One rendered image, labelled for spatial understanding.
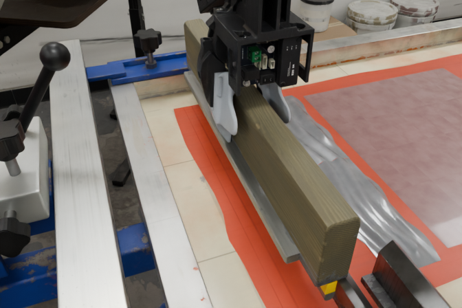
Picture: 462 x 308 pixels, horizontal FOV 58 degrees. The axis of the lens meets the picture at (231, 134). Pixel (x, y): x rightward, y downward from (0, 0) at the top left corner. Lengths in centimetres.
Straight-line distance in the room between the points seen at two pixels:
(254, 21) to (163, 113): 37
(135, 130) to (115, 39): 200
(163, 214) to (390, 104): 44
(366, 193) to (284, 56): 25
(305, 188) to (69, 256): 20
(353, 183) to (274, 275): 17
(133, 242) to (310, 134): 29
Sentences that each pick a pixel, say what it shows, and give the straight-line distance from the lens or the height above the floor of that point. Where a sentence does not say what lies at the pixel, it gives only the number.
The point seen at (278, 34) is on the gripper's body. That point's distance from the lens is 36.
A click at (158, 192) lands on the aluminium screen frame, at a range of 50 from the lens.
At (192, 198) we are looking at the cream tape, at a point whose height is 96.
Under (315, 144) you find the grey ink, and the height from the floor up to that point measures 96.
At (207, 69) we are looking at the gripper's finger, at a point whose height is 114.
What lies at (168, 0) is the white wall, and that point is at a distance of 255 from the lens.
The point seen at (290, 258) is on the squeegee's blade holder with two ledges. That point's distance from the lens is 38.
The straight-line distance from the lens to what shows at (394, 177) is 60.
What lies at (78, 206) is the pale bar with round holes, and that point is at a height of 104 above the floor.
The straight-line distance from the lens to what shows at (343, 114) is 70.
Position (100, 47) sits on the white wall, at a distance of 259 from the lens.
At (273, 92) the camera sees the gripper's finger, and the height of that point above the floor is 110.
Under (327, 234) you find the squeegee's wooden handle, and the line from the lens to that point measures 32.
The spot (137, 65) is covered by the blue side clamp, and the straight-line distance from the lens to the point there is 74.
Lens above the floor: 134
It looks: 37 degrees down
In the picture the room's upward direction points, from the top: straight up
